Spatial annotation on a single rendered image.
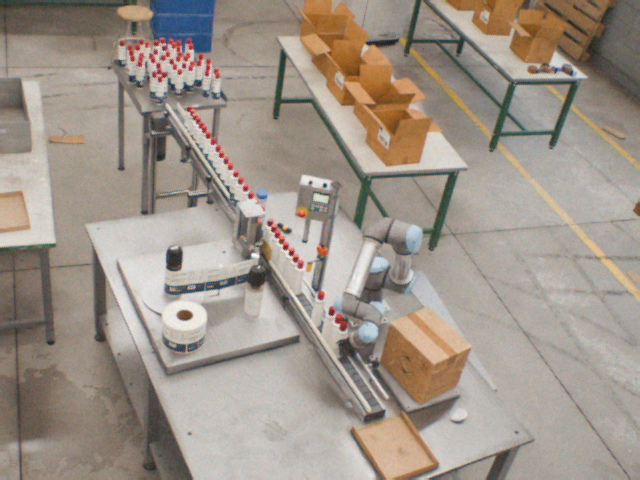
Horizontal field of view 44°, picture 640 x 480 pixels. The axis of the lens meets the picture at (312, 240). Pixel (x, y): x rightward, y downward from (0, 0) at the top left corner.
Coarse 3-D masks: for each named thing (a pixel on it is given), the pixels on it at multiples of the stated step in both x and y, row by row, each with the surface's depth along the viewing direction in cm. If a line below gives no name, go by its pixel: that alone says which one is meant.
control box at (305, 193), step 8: (304, 176) 381; (304, 184) 375; (320, 184) 377; (328, 184) 378; (304, 192) 376; (312, 192) 375; (320, 192) 375; (328, 192) 374; (304, 200) 379; (296, 208) 383; (304, 208) 381; (328, 208) 379; (296, 216) 385; (312, 216) 384; (320, 216) 383; (328, 216) 383
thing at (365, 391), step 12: (276, 276) 411; (300, 300) 398; (300, 312) 391; (324, 348) 373; (348, 360) 369; (348, 372) 363; (348, 384) 357; (360, 384) 358; (372, 396) 353; (372, 408) 348
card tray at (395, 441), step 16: (400, 416) 352; (352, 432) 341; (368, 432) 342; (384, 432) 344; (400, 432) 345; (416, 432) 343; (368, 448) 331; (384, 448) 337; (400, 448) 338; (416, 448) 339; (384, 464) 330; (400, 464) 331; (416, 464) 332; (432, 464) 329
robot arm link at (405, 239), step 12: (396, 228) 350; (408, 228) 349; (420, 228) 352; (396, 240) 350; (408, 240) 348; (420, 240) 355; (396, 252) 358; (408, 252) 355; (396, 264) 370; (408, 264) 369; (396, 276) 379; (408, 276) 380; (396, 288) 385; (408, 288) 383
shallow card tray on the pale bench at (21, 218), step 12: (12, 192) 445; (0, 204) 438; (12, 204) 440; (24, 204) 442; (0, 216) 430; (12, 216) 432; (24, 216) 433; (0, 228) 417; (12, 228) 420; (24, 228) 423
